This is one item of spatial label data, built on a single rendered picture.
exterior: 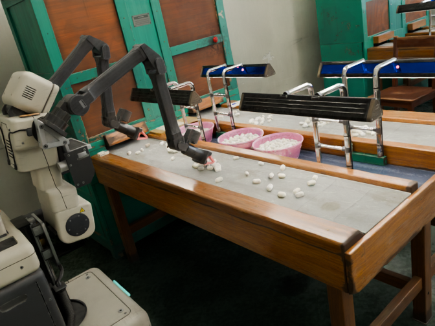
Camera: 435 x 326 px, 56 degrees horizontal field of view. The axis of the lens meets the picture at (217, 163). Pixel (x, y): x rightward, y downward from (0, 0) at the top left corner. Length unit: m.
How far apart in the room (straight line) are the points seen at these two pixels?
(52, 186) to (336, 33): 3.57
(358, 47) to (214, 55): 1.88
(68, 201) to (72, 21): 1.19
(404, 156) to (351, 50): 2.82
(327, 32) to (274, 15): 0.59
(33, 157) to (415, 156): 1.58
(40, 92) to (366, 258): 1.33
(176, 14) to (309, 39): 2.51
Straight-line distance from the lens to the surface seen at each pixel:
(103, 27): 2.74
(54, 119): 1.64
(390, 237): 1.50
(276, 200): 1.63
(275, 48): 4.79
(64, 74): 2.11
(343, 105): 1.48
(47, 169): 1.85
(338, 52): 4.75
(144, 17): 2.87
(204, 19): 3.17
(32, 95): 1.78
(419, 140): 2.09
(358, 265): 1.36
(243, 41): 4.47
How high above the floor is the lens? 1.49
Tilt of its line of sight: 21 degrees down
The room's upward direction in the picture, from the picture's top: 12 degrees counter-clockwise
